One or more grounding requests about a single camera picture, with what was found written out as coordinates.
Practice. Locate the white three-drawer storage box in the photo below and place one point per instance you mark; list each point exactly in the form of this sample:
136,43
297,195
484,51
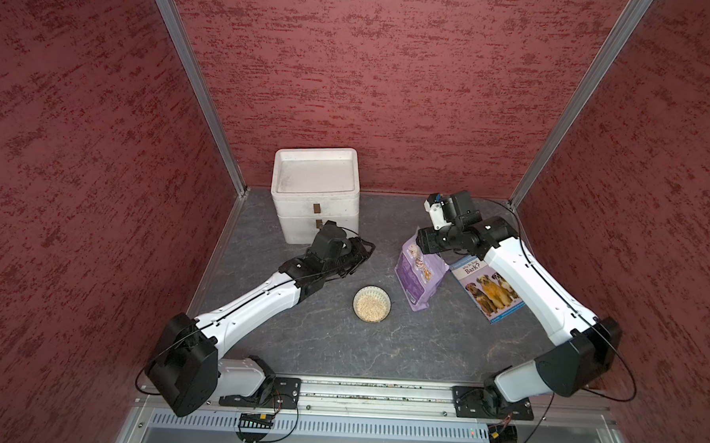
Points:
311,187

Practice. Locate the left corner aluminium post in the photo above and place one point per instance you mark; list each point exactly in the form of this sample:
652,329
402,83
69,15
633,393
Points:
185,51

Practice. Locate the green patterned breakfast bowl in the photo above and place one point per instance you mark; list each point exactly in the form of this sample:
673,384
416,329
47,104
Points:
371,304

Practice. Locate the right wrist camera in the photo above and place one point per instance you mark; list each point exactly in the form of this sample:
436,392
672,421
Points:
434,207

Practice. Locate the perforated cable duct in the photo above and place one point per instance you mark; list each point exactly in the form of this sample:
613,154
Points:
322,425

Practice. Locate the controller board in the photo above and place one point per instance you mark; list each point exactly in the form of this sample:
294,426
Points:
256,421
502,434

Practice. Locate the corner aluminium post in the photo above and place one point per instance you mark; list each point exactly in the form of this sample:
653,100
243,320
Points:
623,28
185,51

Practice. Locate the dog book Why Dogs Bark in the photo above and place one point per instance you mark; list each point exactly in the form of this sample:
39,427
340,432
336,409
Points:
488,289

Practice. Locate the aluminium mounting rail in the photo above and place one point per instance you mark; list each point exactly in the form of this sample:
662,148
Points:
361,397

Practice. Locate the purple oats bag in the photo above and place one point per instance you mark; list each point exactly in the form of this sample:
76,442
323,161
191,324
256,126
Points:
419,274

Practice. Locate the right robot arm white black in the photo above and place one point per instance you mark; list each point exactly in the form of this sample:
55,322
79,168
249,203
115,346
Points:
585,346

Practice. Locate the right controller board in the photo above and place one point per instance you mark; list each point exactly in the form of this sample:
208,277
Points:
502,434

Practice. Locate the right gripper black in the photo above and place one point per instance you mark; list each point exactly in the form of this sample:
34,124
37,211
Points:
428,242

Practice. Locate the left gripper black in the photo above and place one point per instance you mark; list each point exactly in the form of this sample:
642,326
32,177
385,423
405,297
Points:
355,244

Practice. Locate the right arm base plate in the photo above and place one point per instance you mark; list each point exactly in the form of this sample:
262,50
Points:
486,403

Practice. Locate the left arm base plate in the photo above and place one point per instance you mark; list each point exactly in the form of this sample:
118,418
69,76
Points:
275,393

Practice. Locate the left controller board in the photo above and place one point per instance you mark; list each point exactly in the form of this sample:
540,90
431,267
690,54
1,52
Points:
256,421

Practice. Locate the right corner aluminium post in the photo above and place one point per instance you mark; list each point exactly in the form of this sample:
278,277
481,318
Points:
623,28

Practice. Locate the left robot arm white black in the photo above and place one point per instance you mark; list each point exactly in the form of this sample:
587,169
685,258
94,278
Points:
188,367

